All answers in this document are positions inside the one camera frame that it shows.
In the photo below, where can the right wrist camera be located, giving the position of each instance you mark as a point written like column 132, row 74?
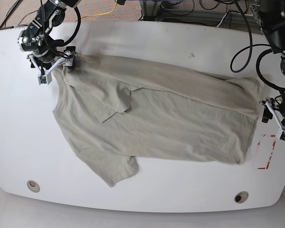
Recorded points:
column 45, row 79

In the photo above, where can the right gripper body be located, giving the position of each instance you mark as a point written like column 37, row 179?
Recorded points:
column 44, row 67

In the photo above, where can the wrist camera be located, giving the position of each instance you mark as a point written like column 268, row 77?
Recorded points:
column 281, row 135
column 45, row 79

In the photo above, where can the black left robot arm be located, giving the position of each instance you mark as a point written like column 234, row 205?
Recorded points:
column 270, row 16

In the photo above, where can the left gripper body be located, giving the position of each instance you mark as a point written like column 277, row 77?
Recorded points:
column 277, row 108

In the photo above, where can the left table grommet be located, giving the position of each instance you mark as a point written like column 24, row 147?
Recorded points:
column 33, row 186

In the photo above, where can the right table grommet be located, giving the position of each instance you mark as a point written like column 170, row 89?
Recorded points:
column 241, row 197

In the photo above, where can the aluminium table leg frame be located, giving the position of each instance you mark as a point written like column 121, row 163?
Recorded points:
column 152, row 10

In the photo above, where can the red tape marking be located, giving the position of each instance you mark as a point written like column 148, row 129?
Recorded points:
column 264, row 151

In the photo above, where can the beige t-shirt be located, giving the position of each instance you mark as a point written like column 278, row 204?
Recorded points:
column 112, row 110

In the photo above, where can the table grommet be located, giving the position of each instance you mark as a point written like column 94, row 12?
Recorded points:
column 241, row 197
column 33, row 186

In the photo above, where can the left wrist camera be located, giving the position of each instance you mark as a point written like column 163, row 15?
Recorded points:
column 281, row 135

